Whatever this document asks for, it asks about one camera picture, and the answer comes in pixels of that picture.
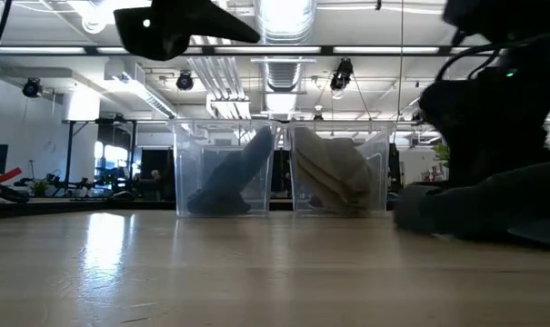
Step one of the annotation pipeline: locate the silver ceiling air duct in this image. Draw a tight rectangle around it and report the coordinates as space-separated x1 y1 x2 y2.
251 0 319 114

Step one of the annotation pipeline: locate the black metal frame stand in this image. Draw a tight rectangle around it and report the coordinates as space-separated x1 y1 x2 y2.
61 117 175 202

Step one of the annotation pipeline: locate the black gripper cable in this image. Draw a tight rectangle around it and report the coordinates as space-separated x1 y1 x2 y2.
435 39 512 84

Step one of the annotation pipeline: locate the small potted plant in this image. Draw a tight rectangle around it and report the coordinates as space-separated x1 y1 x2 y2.
27 178 52 198

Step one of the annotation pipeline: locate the red bar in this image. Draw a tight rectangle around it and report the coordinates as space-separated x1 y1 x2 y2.
0 166 25 191

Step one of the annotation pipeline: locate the green leafy plant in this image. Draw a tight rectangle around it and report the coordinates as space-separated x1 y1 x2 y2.
432 144 452 170

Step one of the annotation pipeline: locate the dark baseball cap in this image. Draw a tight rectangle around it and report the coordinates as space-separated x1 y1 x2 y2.
392 159 550 250
185 126 275 216

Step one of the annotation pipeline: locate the black ceiling spotlight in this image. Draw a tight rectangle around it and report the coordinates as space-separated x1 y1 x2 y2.
21 77 45 99
175 69 195 92
330 57 355 92

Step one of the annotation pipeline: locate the thin hanging wire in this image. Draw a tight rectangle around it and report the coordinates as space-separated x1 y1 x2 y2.
396 0 405 122

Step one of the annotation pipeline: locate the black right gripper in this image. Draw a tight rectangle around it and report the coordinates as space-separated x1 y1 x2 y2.
418 56 550 186

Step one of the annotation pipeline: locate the clear plastic container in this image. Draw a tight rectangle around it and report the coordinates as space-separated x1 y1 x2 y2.
285 119 397 218
171 118 284 218

